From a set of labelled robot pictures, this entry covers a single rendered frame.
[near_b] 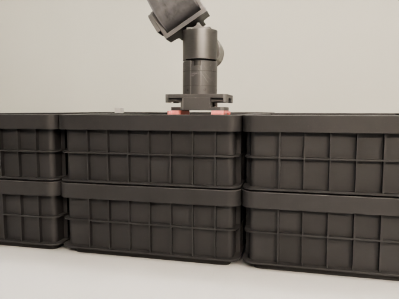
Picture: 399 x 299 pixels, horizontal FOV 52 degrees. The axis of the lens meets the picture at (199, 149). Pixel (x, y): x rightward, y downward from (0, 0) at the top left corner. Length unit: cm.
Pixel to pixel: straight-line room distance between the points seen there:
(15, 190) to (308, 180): 47
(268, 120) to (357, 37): 365
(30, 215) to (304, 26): 366
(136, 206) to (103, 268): 10
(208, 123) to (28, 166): 32
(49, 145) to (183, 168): 23
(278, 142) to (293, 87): 350
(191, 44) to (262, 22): 351
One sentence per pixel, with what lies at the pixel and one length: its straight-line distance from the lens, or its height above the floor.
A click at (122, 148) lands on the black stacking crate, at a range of 66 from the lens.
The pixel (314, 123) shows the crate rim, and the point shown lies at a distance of 58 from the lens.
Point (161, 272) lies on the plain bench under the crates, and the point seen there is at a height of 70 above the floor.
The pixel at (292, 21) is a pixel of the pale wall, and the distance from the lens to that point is 417.
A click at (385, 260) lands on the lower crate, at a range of 64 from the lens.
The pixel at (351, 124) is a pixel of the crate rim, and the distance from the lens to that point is 59.
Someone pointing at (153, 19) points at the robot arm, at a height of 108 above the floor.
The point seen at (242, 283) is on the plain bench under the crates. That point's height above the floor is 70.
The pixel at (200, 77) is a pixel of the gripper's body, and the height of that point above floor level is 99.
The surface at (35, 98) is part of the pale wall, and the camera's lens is 478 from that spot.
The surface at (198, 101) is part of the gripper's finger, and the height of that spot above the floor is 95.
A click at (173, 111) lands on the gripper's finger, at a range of 67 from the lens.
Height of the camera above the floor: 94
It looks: 5 degrees down
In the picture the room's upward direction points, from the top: straight up
